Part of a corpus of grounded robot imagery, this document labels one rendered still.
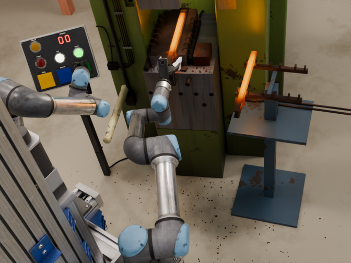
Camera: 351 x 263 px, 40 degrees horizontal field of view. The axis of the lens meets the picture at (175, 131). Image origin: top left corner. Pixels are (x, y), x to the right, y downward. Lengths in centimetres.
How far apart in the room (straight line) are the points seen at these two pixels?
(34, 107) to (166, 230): 67
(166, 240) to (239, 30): 126
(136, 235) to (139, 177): 152
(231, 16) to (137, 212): 138
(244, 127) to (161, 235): 93
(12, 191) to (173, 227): 65
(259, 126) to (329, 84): 141
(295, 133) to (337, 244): 79
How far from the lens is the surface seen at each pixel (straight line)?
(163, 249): 180
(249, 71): 242
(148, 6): 242
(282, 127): 252
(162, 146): 200
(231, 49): 268
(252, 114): 258
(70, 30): 257
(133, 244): 180
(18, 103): 187
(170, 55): 254
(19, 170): 142
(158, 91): 234
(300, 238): 298
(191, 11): 287
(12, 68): 457
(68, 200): 173
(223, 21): 257
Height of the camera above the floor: 257
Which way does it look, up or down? 47 degrees down
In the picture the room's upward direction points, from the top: 11 degrees counter-clockwise
